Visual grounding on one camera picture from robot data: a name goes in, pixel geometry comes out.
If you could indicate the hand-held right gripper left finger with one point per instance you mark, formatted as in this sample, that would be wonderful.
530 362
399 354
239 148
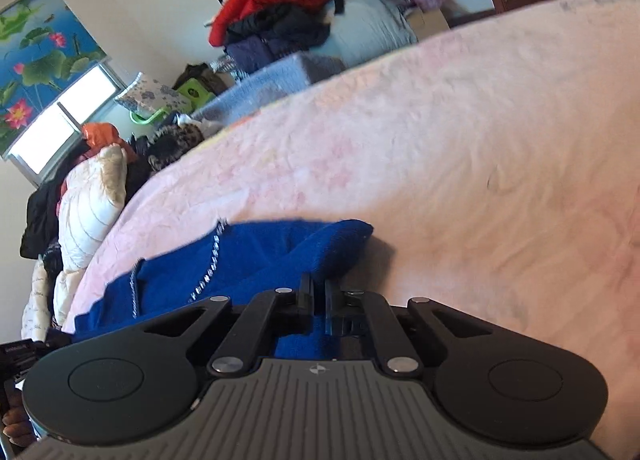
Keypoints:
307 297

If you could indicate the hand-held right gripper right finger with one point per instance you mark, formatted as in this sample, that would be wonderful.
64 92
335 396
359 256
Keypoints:
332 305

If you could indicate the blue knitted sweater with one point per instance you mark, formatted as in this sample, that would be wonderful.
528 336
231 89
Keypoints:
260 260

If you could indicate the person's left hand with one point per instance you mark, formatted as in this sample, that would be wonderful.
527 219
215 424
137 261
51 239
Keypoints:
17 432

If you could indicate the white printed quilt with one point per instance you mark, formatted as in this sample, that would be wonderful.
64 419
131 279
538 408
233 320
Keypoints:
37 295

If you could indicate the black coat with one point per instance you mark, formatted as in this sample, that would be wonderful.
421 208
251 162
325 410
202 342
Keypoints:
42 215

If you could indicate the white puffer jacket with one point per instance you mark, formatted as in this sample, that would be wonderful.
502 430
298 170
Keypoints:
85 210

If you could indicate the pink blanket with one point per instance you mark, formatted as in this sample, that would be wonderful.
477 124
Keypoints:
450 165

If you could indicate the leopard print fur garment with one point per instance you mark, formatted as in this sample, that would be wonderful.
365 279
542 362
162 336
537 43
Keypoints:
172 143

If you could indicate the light blue knitted blanket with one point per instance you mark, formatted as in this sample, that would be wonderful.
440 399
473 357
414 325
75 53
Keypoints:
270 85

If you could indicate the window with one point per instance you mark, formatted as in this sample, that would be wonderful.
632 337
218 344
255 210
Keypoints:
45 133

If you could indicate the orange garment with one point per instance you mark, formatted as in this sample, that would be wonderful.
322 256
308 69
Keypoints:
100 133

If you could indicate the green plastic stool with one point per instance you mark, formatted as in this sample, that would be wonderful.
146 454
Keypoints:
195 90

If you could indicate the navy jacket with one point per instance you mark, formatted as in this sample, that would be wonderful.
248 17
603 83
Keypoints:
250 53

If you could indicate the floral cushion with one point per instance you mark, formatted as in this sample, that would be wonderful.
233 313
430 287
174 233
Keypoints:
150 95

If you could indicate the grey-blue wrapped quilt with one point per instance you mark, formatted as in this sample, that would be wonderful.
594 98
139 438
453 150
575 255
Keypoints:
370 30

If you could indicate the cardboard box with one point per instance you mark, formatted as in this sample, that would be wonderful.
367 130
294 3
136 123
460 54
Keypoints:
425 23

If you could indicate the red garment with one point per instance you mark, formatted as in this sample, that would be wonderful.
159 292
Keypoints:
250 0

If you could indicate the lotus print roller blind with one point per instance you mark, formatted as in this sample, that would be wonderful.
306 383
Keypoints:
40 50

